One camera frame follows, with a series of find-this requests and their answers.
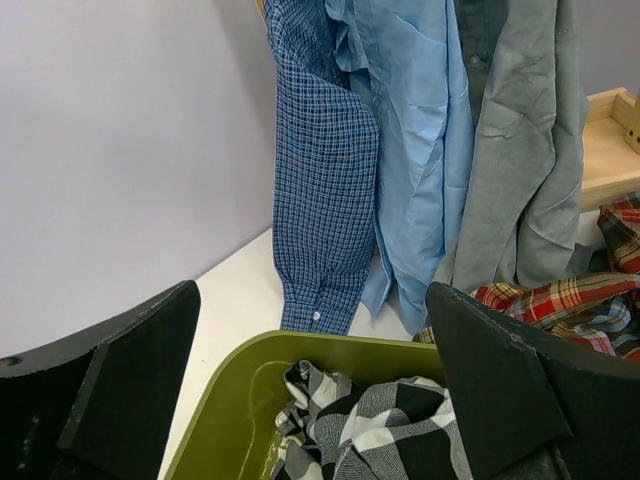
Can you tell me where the black white checkered shirt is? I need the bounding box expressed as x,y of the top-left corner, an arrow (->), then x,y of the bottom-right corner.
271,360 -> 472,480

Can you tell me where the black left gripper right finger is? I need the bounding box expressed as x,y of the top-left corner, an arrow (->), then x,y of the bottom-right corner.
427,283 -> 639,479

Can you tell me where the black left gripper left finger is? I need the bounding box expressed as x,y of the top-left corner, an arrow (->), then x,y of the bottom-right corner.
1,280 -> 201,479

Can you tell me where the olive green plastic basket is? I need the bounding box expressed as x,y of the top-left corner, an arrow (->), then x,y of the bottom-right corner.
166,331 -> 445,479

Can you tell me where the wooden clothes rack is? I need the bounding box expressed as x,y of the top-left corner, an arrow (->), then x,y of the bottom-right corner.
582,88 -> 639,212

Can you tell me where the dark blue checkered shirt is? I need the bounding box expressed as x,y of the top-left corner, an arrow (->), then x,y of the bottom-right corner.
264,1 -> 379,335

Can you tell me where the grey shirt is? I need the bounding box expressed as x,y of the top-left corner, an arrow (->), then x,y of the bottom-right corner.
435,0 -> 593,292

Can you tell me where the light blue shirt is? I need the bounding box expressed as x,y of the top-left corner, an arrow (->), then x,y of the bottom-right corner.
325,1 -> 474,335

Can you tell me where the red plaid shirt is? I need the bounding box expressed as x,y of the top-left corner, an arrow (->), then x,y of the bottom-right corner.
431,191 -> 639,361

